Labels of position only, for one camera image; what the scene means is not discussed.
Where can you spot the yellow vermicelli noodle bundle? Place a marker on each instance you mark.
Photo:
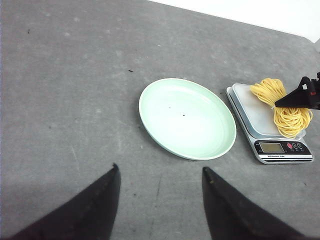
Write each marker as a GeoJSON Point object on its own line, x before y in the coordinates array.
{"type": "Point", "coordinates": [289, 121]}

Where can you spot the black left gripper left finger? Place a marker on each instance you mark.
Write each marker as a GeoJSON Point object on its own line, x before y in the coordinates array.
{"type": "Point", "coordinates": [90, 215]}

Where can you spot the light green round plate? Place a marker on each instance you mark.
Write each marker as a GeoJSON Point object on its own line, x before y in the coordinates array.
{"type": "Point", "coordinates": [187, 119]}

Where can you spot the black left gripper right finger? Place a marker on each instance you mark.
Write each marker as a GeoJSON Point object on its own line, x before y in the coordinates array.
{"type": "Point", "coordinates": [232, 216]}

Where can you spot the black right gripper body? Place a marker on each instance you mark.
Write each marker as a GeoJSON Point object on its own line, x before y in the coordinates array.
{"type": "Point", "coordinates": [315, 90]}

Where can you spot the silver digital kitchen scale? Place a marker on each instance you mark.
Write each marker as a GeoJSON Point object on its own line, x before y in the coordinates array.
{"type": "Point", "coordinates": [256, 119]}

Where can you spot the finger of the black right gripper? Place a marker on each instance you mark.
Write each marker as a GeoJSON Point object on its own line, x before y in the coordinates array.
{"type": "Point", "coordinates": [298, 98]}

